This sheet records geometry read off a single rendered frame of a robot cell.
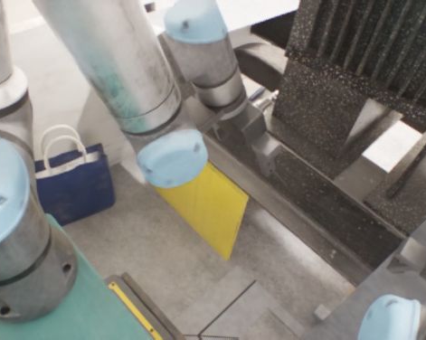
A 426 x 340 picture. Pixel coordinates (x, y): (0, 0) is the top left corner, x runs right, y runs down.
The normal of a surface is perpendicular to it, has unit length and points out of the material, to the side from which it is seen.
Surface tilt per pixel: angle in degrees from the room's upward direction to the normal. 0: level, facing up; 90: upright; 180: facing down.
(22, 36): 90
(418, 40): 90
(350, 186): 0
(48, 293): 73
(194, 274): 0
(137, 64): 81
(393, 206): 0
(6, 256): 90
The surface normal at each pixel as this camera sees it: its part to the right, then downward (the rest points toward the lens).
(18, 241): 0.84, 0.46
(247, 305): 0.19, -0.58
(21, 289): 0.54, 0.43
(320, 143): -0.73, 0.46
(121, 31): 0.71, 0.47
